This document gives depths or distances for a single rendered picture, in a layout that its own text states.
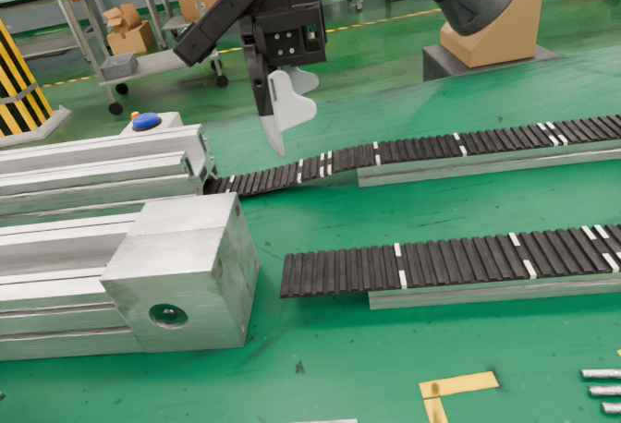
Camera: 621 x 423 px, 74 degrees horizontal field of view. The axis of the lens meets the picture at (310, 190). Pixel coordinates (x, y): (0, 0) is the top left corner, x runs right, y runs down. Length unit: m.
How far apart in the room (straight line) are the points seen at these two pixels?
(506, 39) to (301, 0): 0.51
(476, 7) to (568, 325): 0.60
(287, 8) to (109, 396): 0.38
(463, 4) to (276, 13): 0.49
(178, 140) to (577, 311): 0.47
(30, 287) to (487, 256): 0.38
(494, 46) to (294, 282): 0.63
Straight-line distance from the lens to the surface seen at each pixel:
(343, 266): 0.37
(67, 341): 0.44
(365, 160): 0.51
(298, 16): 0.42
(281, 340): 0.38
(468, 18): 0.88
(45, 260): 0.49
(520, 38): 0.88
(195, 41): 0.45
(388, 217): 0.47
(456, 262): 0.37
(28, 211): 0.64
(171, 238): 0.36
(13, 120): 3.79
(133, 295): 0.36
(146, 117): 0.69
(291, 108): 0.44
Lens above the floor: 1.08
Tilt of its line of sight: 34 degrees down
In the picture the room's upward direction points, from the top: 12 degrees counter-clockwise
